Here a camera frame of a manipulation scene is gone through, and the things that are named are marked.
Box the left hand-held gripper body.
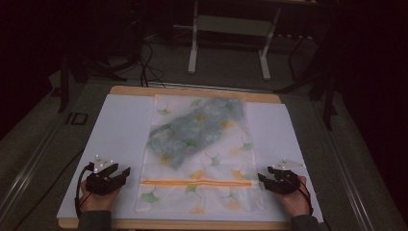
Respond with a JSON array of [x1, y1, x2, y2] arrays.
[[85, 155, 124, 196]]

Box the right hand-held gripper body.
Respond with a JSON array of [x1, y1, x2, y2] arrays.
[[268, 158, 304, 195]]

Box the white leaf-print mesh laundry bag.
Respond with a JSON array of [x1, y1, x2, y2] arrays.
[[134, 93, 266, 216]]

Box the person's left hand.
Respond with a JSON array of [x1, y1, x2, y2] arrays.
[[79, 179, 121, 213]]

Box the person's right hand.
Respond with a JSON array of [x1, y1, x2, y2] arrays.
[[276, 175, 311, 218]]

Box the white table mat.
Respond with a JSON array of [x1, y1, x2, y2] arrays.
[[56, 93, 325, 223]]

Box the blue-green patterned garment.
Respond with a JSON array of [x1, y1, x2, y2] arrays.
[[146, 97, 245, 170]]

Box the black tripod stand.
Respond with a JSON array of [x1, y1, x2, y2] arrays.
[[274, 38, 342, 131]]

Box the black metal stand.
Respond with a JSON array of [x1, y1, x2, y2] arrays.
[[57, 51, 129, 114]]

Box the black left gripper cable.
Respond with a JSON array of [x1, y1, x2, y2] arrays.
[[74, 162, 96, 219]]

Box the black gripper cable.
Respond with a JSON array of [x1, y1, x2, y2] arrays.
[[290, 177, 315, 216], [74, 162, 96, 219]]

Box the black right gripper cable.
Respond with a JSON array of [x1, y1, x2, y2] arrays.
[[290, 177, 315, 216]]

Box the black floor cables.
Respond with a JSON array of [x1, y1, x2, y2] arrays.
[[137, 40, 167, 89]]

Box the white metal stand frame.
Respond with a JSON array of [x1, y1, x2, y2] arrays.
[[188, 0, 284, 82]]

